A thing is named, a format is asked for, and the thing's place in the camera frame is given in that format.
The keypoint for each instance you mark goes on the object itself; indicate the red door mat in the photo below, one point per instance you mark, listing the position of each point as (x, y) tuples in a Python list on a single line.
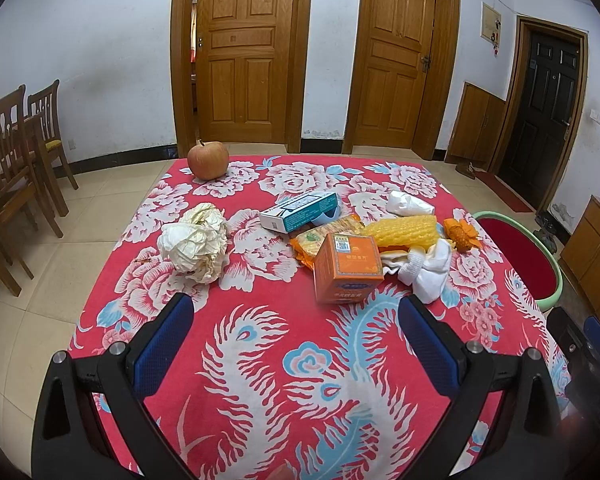
[(504, 193)]

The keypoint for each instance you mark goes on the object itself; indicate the orange cardboard box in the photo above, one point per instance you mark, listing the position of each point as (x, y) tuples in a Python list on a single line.
[(346, 269)]

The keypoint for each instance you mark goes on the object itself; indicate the dark entrance door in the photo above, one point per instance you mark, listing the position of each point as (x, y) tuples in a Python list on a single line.
[(542, 110)]

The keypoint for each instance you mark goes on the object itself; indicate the wooden chair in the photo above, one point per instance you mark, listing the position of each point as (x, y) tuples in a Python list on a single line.
[(42, 108), (24, 170)]

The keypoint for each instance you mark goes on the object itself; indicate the cracker snack bag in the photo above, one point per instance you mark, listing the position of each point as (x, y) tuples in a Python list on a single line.
[(307, 244)]

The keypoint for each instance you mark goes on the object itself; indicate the far wooden chair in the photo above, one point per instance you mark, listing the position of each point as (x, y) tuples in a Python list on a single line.
[(42, 108)]

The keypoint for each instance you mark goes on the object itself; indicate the white plastic bag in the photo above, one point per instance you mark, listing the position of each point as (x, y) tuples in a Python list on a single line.
[(406, 205)]

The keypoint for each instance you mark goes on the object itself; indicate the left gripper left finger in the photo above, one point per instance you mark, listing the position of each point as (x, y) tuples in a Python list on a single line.
[(69, 441)]

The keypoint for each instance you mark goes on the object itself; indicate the white paper ball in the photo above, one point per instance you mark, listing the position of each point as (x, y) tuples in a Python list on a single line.
[(196, 245)]

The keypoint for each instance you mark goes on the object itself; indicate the wall electrical box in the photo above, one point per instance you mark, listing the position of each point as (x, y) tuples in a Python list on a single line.
[(491, 24)]

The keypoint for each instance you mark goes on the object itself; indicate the white tissue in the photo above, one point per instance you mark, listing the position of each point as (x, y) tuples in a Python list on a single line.
[(425, 271)]

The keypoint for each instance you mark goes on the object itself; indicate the wooden door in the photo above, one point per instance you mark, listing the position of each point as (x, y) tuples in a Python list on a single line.
[(402, 71), (238, 71)]

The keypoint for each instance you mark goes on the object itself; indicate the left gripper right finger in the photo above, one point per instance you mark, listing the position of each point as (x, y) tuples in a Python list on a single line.
[(524, 440)]

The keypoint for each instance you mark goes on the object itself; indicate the yellow foam fruit net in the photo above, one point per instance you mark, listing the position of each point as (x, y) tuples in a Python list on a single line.
[(404, 232)]

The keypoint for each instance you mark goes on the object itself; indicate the wooden sideboard cabinet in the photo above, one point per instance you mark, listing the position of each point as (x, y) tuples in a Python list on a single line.
[(580, 258)]

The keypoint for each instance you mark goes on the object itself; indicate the red green-rimmed trash basin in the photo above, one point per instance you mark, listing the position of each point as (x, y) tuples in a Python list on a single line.
[(535, 265)]

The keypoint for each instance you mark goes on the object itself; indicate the brown shoe by door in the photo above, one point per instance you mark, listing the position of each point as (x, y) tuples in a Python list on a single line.
[(466, 169)]

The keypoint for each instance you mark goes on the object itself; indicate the near wooden chair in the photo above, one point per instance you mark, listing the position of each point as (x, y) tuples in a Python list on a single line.
[(24, 170)]

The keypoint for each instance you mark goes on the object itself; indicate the teal white medicine box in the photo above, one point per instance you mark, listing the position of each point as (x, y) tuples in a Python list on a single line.
[(290, 215)]

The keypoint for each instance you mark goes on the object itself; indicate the red floral tablecloth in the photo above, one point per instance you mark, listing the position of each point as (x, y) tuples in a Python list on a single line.
[(267, 376)]

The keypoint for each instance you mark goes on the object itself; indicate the wooden wall cabinet panel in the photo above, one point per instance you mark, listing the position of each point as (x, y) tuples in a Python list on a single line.
[(477, 127)]

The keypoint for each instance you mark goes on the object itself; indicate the left wooden door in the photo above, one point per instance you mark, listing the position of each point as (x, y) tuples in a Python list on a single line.
[(238, 71)]

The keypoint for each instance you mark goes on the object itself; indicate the middle wooden door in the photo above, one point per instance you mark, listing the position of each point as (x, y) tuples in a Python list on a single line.
[(402, 71)]

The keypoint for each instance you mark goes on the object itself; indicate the grey slippers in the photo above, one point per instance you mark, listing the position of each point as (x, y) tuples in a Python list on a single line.
[(549, 232)]

